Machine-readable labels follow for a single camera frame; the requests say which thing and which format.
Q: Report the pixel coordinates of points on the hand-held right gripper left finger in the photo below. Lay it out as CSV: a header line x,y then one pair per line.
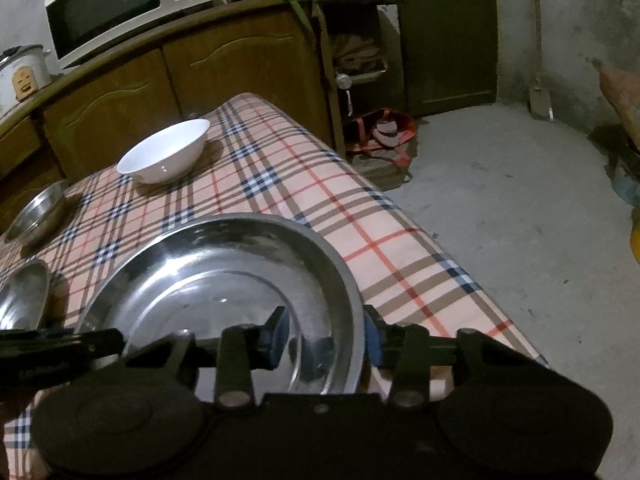
x,y
278,336

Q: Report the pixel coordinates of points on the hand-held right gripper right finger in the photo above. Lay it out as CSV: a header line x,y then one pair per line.
x,y
373,341

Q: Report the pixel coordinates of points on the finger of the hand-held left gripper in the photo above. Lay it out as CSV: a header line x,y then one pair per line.
x,y
102,344

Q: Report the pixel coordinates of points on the large white bowl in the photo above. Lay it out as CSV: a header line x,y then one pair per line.
x,y
165,152

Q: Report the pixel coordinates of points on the small steel bowl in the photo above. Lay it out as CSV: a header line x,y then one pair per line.
x,y
20,295

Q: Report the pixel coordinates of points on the medium steel bowl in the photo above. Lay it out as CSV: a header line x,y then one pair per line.
x,y
35,215

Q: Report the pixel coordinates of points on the plaid tablecloth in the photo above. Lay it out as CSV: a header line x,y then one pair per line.
x,y
280,170

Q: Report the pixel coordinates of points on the red bag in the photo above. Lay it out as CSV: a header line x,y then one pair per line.
x,y
385,132

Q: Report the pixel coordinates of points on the round metal lid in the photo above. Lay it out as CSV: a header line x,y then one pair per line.
x,y
343,80

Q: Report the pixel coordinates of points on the wooden cabinet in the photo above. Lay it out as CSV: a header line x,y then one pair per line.
x,y
240,65

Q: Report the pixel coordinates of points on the white rice cooker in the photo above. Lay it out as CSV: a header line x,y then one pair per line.
x,y
22,80

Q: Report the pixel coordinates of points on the yellow object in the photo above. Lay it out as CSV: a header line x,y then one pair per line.
x,y
635,245

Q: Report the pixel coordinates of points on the brown cloth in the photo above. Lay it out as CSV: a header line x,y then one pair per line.
x,y
357,52

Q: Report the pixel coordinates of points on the wooden side shelf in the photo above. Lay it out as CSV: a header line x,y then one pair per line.
x,y
322,50

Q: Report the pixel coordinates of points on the dark green door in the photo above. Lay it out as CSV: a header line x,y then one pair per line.
x,y
445,35

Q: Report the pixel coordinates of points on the white microwave oven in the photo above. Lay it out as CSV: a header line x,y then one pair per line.
x,y
110,10

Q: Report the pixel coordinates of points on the orange cloth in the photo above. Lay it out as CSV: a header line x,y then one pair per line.
x,y
622,95

